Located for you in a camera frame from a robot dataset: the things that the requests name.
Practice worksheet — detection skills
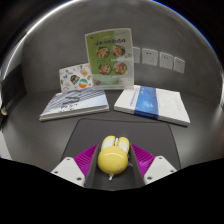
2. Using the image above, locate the yellow rabbit-shaped computer mouse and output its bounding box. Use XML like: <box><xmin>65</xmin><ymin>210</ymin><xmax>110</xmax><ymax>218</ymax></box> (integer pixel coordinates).
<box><xmin>97</xmin><ymin>134</ymin><xmax>131</xmax><ymax>181</ymax></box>

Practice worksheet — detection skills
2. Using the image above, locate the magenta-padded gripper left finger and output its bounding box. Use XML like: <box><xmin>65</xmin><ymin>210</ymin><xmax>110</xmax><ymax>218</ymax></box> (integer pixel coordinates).
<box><xmin>50</xmin><ymin>144</ymin><xmax>101</xmax><ymax>188</ymax></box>

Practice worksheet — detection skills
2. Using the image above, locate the white wall socket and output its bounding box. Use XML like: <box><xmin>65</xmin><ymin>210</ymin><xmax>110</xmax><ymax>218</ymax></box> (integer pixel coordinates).
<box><xmin>173</xmin><ymin>56</ymin><xmax>186</xmax><ymax>74</ymax></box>
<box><xmin>141</xmin><ymin>47</ymin><xmax>159</xmax><ymax>66</ymax></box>
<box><xmin>132</xmin><ymin>46</ymin><xmax>141</xmax><ymax>64</ymax></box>
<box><xmin>158</xmin><ymin>51</ymin><xmax>174</xmax><ymax>70</ymax></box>

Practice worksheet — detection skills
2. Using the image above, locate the white card with colourful stickers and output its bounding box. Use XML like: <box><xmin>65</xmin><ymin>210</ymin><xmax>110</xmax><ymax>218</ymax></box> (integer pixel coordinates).
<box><xmin>58</xmin><ymin>62</ymin><xmax>94</xmax><ymax>93</ymax></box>

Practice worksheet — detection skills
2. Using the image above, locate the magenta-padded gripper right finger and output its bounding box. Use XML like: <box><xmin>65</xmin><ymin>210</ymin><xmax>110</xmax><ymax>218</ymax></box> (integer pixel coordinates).
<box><xmin>129</xmin><ymin>143</ymin><xmax>178</xmax><ymax>185</ymax></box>

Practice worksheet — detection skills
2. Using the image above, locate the dark grey mouse pad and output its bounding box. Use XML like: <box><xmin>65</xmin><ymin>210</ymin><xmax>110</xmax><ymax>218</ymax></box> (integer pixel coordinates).
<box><xmin>60</xmin><ymin>118</ymin><xmax>182</xmax><ymax>171</ymax></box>

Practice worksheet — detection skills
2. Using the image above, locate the green menu sign stand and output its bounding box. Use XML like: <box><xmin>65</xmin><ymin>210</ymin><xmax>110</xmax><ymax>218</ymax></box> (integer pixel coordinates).
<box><xmin>84</xmin><ymin>27</ymin><xmax>135</xmax><ymax>91</ymax></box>

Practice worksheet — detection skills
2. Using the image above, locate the white book with blue band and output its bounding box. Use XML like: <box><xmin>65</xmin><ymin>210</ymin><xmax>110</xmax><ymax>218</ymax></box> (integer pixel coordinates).
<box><xmin>113</xmin><ymin>84</ymin><xmax>192</xmax><ymax>128</ymax></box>

